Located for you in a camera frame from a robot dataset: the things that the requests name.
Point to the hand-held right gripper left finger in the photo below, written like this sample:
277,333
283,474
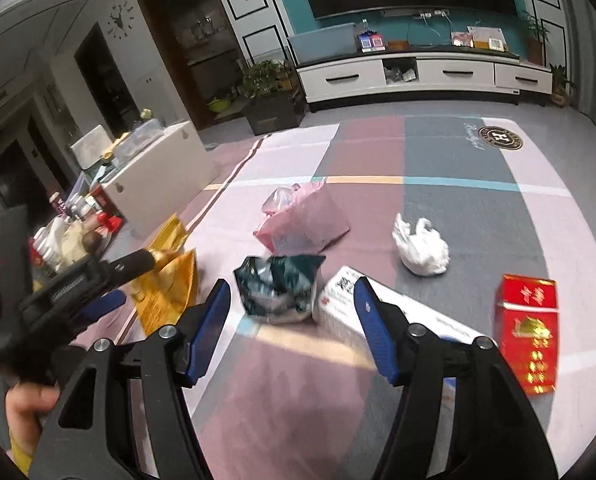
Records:
208,330

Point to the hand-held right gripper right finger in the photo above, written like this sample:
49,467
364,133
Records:
375,330

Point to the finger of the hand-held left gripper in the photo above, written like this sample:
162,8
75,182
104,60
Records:
103,306
128,267

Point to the long white carton box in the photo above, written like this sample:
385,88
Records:
340,305

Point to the yellow potato chips bag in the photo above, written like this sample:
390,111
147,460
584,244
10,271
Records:
163,300

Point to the dark green snack packet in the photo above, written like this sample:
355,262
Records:
278,285

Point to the white plastic bag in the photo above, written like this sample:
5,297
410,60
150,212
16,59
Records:
423,252

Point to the pink plastic bag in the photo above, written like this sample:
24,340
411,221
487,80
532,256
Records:
303,225

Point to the red cigarette carton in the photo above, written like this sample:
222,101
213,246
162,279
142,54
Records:
525,325

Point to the person's left forearm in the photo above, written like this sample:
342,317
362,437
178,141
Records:
22,462

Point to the person's left hand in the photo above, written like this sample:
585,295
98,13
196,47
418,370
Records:
25,410

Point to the cluster of bottles and jars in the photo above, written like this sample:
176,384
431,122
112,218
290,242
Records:
73,235

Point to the white storage box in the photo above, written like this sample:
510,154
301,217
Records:
163,180

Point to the green bowl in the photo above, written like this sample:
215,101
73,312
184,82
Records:
219,106

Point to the dark planter with plants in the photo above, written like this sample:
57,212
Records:
273,110

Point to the dark glass display cabinet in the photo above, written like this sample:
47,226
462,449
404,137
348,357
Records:
188,60

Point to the white television cabinet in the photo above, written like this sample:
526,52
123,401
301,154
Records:
453,75

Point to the blue red boxes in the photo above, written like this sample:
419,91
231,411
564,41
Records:
371,43

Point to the frosted grey tank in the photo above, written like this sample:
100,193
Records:
323,45

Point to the small potted plant yellow pot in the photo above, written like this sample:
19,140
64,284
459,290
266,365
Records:
560,92

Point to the pink photo box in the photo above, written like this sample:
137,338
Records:
461,40

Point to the yellow white card stand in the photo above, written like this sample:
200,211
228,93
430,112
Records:
488,40

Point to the tall potted plant brown pot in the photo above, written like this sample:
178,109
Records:
535,47

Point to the grey curtain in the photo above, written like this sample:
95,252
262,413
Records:
593,50

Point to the black deer wall clock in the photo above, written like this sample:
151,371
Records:
120,20

